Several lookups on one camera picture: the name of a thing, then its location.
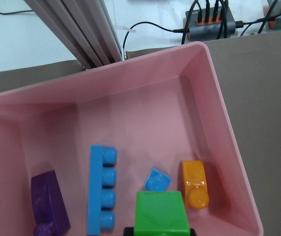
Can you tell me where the orange block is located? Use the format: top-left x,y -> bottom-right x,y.
181,160 -> 210,209

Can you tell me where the small blue block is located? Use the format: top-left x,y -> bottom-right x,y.
143,168 -> 172,192

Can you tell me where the long blue block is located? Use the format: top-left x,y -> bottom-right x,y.
87,145 -> 117,236

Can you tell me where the pink plastic box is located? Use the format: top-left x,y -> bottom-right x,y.
0,42 -> 264,236

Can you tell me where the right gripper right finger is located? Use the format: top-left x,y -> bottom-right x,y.
190,228 -> 196,236

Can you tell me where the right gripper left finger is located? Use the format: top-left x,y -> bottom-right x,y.
123,227 -> 134,236

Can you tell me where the green block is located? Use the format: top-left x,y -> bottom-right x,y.
134,191 -> 190,236

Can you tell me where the purple block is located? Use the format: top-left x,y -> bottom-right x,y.
31,170 -> 71,236

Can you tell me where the aluminium frame post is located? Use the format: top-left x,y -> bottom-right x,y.
26,0 -> 123,69

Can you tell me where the grey usb hub near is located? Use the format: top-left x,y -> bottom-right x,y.
187,6 -> 236,41

